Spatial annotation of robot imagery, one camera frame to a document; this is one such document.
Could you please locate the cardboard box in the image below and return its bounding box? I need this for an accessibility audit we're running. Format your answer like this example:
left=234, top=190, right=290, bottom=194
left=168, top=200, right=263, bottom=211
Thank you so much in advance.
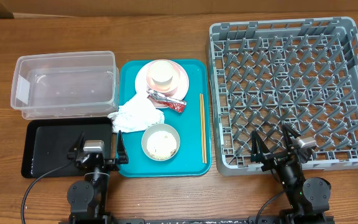
left=0, top=0, right=358, bottom=18

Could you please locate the white napkin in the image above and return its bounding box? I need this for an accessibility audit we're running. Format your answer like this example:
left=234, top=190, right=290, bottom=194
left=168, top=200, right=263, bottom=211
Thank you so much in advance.
left=108, top=93, right=165, bottom=133

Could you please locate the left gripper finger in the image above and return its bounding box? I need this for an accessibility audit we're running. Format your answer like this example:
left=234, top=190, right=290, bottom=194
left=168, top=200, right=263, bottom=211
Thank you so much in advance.
left=69, top=132, right=85, bottom=152
left=116, top=131, right=129, bottom=164

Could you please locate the pink plate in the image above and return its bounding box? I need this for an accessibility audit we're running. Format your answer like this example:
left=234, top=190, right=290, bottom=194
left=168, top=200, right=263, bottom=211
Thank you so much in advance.
left=135, top=60, right=189, bottom=100

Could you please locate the wooden chopstick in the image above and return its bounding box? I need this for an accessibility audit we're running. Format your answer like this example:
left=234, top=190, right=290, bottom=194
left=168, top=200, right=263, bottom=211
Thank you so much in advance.
left=200, top=93, right=207, bottom=164
left=200, top=93, right=206, bottom=164

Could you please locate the cream paper cup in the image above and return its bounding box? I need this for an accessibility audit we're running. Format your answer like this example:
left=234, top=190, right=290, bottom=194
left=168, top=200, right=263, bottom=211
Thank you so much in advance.
left=148, top=61, right=175, bottom=86

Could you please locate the white rice pile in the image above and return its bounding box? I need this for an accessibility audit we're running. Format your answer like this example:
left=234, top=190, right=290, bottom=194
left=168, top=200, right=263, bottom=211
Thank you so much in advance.
left=146, top=131, right=177, bottom=161

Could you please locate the red snack wrapper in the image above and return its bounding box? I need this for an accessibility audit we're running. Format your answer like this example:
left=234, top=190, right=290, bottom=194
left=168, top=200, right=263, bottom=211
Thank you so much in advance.
left=147, top=89, right=186, bottom=113

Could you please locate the black plastic tray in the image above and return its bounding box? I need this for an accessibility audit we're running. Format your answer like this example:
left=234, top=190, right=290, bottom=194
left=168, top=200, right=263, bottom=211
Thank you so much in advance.
left=21, top=118, right=112, bottom=179

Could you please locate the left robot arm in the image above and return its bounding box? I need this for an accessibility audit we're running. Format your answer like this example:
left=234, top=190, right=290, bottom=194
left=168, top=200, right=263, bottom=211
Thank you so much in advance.
left=67, top=132, right=129, bottom=223

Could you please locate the clear plastic bin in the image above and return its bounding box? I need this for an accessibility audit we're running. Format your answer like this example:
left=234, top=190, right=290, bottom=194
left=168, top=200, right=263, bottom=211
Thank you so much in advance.
left=10, top=51, right=119, bottom=120

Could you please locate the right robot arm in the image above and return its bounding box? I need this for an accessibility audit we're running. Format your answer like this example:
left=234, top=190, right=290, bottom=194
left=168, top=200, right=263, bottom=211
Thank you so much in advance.
left=249, top=124, right=334, bottom=223

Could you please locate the grey dishwasher rack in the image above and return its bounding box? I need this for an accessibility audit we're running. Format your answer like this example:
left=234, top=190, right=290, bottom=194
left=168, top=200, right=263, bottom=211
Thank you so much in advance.
left=207, top=17, right=358, bottom=176

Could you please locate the grey bowl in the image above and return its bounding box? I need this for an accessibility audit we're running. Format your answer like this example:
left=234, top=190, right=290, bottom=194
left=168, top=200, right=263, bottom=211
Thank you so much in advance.
left=141, top=124, right=180, bottom=161

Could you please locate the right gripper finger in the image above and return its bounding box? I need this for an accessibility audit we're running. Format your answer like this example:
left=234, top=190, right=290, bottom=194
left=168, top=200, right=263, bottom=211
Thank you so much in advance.
left=250, top=131, right=270, bottom=156
left=282, top=124, right=300, bottom=152

